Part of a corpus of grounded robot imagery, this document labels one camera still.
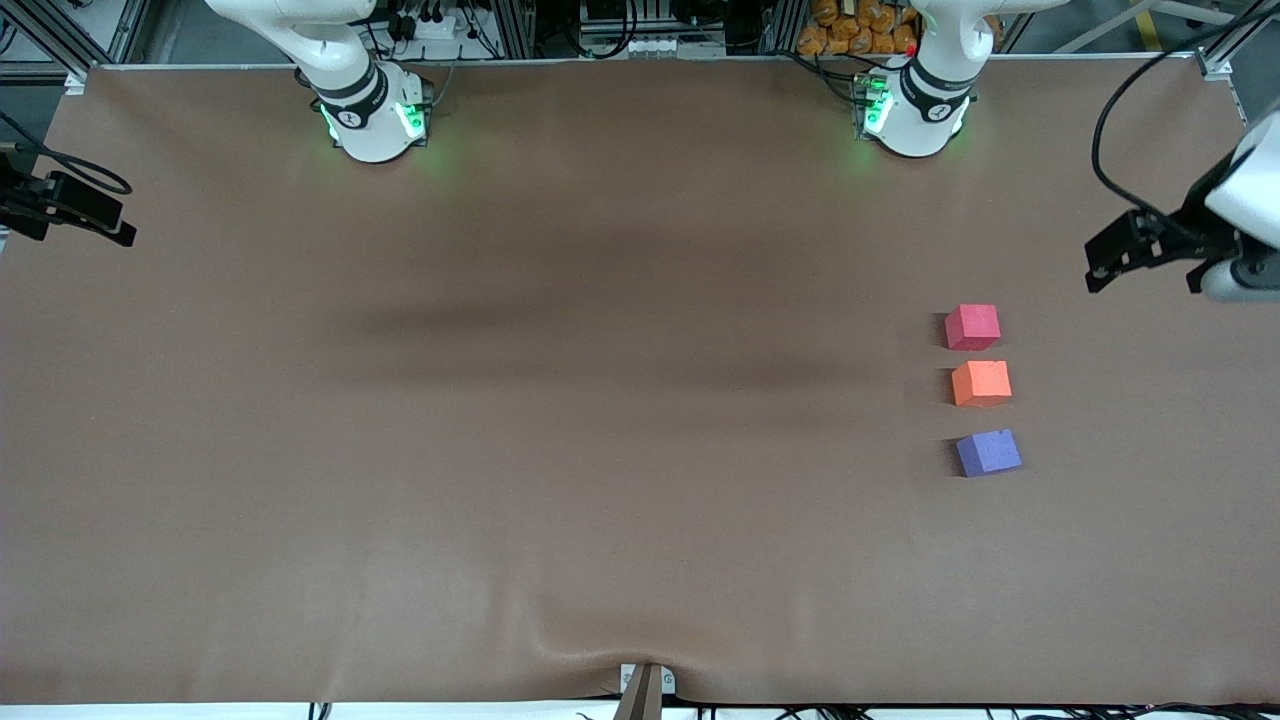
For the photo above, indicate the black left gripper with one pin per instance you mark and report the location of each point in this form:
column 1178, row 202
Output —
column 1186, row 233

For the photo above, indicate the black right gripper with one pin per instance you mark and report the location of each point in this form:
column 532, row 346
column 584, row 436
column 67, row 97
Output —
column 22, row 205

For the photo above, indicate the orange foam block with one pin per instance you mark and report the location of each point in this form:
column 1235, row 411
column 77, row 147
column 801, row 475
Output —
column 982, row 384

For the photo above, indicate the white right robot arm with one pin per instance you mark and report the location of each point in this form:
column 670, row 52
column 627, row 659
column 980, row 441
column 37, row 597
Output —
column 370, row 130

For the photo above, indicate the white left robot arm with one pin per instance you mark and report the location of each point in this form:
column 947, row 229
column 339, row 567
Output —
column 925, row 120

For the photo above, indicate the red foam block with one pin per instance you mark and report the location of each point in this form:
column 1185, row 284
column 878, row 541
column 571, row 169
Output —
column 972, row 327

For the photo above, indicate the purple foam block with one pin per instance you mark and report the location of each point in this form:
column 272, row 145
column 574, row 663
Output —
column 988, row 453

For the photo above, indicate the pile of orange objects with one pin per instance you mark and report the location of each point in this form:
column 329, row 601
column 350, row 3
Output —
column 850, row 30

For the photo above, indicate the white power strip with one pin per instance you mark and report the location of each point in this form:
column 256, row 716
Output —
column 435, row 25

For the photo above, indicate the white terminal block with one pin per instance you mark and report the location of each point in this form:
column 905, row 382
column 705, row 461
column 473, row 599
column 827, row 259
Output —
column 660, row 46

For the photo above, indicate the brown table mat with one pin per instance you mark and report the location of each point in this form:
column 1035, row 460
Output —
column 640, row 550

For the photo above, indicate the metal table clamp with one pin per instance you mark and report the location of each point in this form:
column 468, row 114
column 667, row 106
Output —
column 645, row 690

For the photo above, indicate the aluminium frame strut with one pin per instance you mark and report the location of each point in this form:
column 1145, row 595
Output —
column 45, row 40
column 1230, row 45

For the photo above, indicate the aluminium frame post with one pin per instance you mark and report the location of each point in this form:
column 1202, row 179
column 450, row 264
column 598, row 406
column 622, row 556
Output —
column 515, row 28
column 785, row 25

